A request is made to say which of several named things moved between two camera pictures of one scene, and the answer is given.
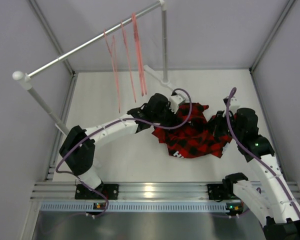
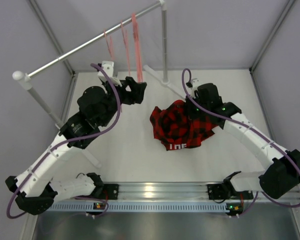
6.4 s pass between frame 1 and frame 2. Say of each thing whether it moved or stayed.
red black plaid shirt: moved
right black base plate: stayed
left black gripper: moved
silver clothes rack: stayed
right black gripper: moved
